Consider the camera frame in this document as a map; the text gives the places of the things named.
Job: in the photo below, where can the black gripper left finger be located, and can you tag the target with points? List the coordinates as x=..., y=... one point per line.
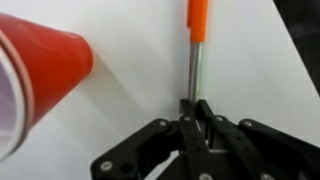
x=139, y=154

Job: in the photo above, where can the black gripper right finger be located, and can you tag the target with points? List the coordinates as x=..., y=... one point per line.
x=262, y=151

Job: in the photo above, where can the orange and silver pen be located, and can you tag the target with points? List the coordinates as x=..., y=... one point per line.
x=196, y=22

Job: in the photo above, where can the red plastic cup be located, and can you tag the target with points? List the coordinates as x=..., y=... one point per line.
x=39, y=65

